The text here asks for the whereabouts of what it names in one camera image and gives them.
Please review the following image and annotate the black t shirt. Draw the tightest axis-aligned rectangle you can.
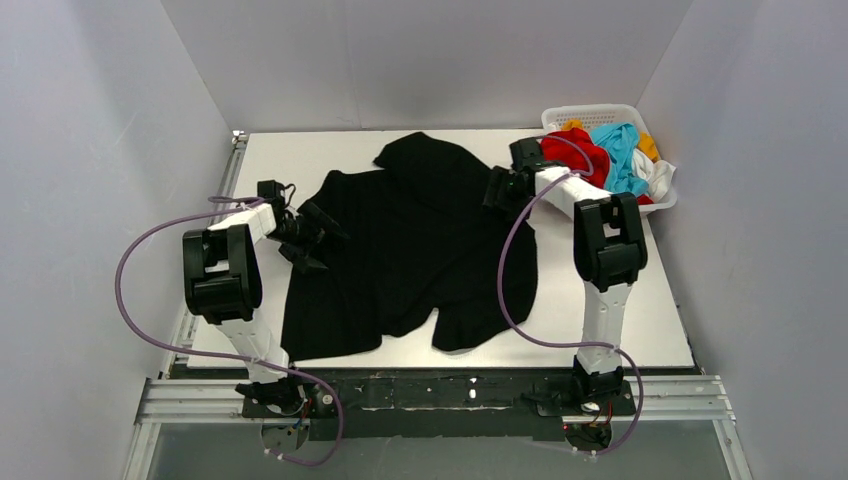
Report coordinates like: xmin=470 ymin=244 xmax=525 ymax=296
xmin=282 ymin=132 xmax=538 ymax=361

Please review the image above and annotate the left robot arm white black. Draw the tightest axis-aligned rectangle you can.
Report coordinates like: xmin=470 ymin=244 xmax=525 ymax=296
xmin=182 ymin=180 xmax=349 ymax=416

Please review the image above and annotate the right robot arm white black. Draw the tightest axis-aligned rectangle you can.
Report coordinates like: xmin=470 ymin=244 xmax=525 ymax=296
xmin=483 ymin=136 xmax=648 ymax=408

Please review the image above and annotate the red t shirt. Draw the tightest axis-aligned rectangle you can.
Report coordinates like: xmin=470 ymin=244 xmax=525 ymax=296
xmin=540 ymin=128 xmax=654 ymax=205

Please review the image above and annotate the white plastic laundry basket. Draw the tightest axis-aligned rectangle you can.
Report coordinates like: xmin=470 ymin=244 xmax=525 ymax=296
xmin=541 ymin=104 xmax=677 ymax=213

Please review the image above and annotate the light blue t shirt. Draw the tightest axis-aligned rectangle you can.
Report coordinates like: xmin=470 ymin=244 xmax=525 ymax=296
xmin=589 ymin=123 xmax=648 ymax=197

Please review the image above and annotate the orange yellow t shirt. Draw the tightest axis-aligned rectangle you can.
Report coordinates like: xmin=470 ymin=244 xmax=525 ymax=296
xmin=560 ymin=118 xmax=660 ymax=164

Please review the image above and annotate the white t shirt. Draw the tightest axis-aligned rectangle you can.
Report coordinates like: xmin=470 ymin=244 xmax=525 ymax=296
xmin=632 ymin=148 xmax=676 ymax=202

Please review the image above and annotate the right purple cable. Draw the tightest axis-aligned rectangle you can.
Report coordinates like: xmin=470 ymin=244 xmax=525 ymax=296
xmin=496 ymin=134 xmax=645 ymax=458

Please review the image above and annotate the purple cable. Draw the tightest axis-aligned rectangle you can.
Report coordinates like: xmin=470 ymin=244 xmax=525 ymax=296
xmin=496 ymin=134 xmax=645 ymax=458
xmin=114 ymin=195 xmax=346 ymax=468

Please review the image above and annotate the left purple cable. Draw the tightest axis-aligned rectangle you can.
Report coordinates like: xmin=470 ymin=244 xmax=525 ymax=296
xmin=114 ymin=195 xmax=346 ymax=468

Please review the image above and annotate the aluminium frame rail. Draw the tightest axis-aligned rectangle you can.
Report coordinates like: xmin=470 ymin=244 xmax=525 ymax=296
xmin=123 ymin=131 xmax=753 ymax=480

